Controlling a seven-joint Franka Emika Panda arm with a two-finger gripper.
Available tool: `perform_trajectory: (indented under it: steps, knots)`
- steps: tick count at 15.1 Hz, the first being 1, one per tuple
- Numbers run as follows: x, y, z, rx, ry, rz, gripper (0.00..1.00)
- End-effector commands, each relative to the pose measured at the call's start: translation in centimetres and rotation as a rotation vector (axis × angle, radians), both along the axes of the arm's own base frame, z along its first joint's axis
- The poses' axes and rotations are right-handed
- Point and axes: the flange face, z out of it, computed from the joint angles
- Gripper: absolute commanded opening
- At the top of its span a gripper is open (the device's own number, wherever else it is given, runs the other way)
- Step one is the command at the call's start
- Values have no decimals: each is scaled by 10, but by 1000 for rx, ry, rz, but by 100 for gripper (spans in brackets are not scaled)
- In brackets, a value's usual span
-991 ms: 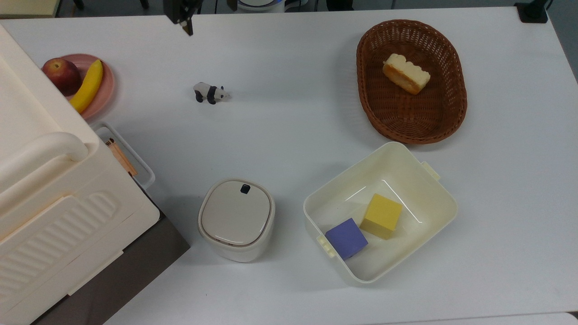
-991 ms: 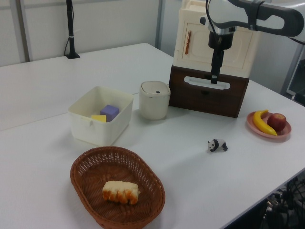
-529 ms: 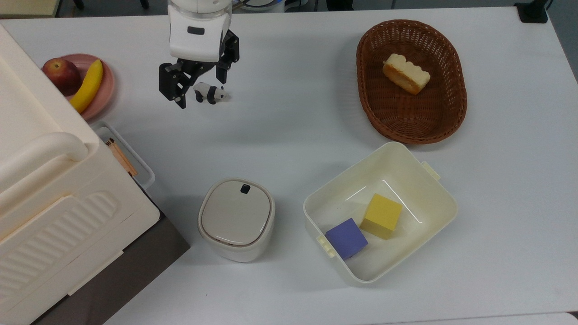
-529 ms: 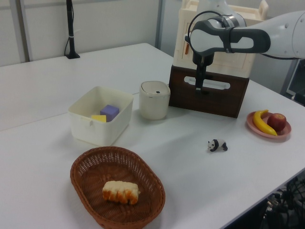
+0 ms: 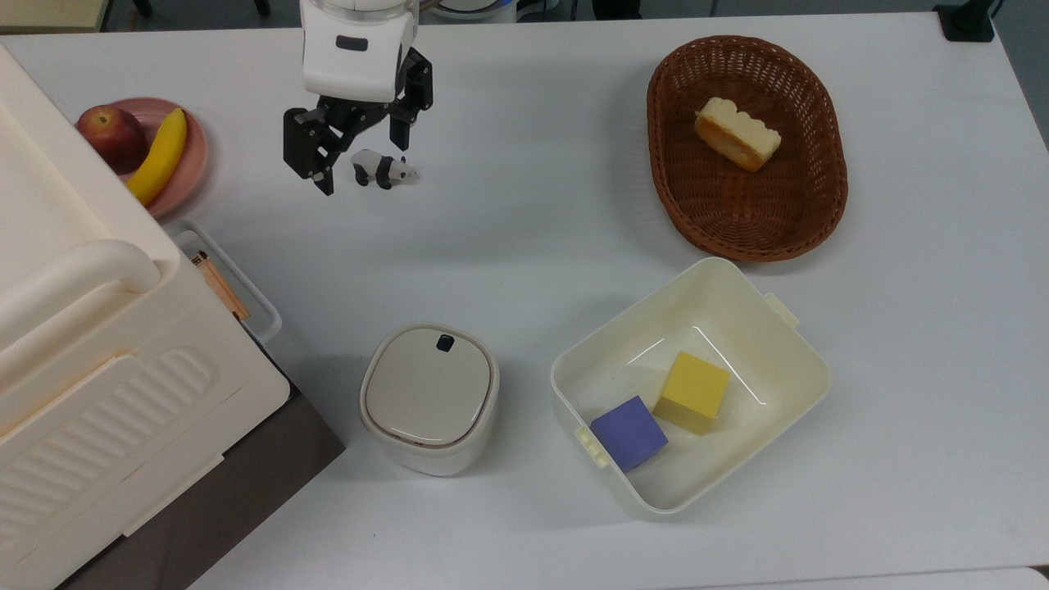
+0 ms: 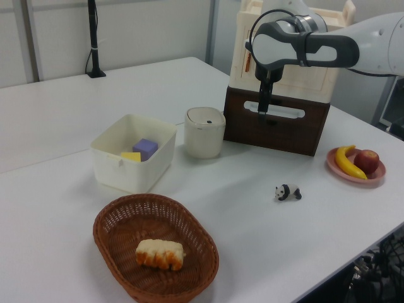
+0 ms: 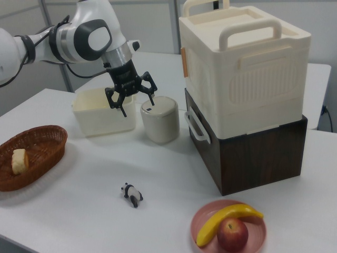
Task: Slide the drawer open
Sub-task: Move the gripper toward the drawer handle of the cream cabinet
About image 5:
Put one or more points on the purple cube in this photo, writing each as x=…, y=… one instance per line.
x=627, y=430

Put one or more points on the yellow banana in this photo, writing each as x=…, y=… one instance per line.
x=160, y=156

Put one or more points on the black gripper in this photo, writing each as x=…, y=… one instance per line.
x=356, y=115

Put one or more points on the red apple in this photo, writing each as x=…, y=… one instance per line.
x=111, y=135

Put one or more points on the yellow bread slice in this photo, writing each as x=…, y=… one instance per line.
x=737, y=131

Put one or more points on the cream plastic open bin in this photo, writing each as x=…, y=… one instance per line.
x=778, y=385

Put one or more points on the small cream trash bin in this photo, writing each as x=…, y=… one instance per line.
x=426, y=393

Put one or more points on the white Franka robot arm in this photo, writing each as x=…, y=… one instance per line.
x=356, y=49

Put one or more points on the black stand base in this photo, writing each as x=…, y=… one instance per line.
x=967, y=24

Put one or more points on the yellow cube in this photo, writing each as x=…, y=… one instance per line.
x=692, y=385

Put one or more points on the dark wooden drawer casing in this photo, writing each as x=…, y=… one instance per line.
x=246, y=492

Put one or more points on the brown wicker basket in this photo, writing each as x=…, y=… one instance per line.
x=737, y=213

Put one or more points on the pink plate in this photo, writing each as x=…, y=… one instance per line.
x=192, y=164

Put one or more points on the panda figurine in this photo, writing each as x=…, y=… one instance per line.
x=381, y=168

